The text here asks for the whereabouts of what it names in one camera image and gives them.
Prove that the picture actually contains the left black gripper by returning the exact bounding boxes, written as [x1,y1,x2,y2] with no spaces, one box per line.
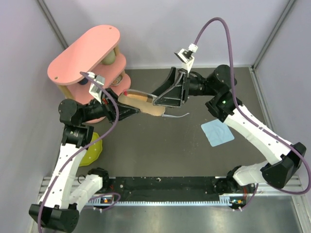
[81,87,140,123]

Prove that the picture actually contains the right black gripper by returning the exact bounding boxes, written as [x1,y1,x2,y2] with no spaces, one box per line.
[150,67,218,108]

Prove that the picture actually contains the plaid glasses case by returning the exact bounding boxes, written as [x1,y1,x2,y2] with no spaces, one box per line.
[118,89,166,117]

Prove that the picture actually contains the light blue cleaning cloth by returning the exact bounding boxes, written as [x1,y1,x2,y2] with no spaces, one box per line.
[201,119,235,147]

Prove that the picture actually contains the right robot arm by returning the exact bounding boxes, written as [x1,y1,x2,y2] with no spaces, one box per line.
[152,65,306,193]

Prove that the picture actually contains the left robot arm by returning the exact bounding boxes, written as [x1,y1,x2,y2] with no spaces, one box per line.
[29,88,140,233]

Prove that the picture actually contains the white sunglasses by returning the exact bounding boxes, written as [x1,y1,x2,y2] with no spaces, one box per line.
[162,113,190,118]

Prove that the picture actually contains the small bowl on shelf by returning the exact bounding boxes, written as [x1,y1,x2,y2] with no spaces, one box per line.
[111,75,123,86]

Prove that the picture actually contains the dark blue object on shelf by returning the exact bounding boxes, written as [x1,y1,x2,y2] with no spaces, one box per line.
[78,77,88,85]

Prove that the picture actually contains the beige ball on shelf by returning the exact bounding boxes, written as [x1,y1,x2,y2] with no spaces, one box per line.
[101,50,116,66]

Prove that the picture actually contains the pink tiered wooden shelf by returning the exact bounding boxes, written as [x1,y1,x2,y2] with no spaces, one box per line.
[47,23,132,125]

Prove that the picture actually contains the yellow-green dotted plate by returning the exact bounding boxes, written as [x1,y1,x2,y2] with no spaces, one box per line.
[79,140,103,167]

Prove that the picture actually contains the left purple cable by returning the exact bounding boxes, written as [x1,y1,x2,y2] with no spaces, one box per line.
[38,71,122,229]

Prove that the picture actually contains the purple cable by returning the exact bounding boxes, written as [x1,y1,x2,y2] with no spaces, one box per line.
[194,17,311,212]
[38,71,122,229]

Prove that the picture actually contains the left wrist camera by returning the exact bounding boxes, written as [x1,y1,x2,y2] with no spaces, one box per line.
[87,72,105,103]

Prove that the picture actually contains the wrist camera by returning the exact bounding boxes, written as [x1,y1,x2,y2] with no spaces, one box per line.
[87,72,105,103]
[174,44,198,73]

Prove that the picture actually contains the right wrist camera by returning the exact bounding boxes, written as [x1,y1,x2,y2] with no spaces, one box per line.
[174,44,198,73]

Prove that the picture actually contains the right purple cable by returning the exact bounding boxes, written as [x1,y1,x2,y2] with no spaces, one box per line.
[194,17,311,212]

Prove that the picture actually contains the aluminium frame rail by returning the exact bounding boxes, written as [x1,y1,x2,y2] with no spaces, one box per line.
[29,169,301,233]

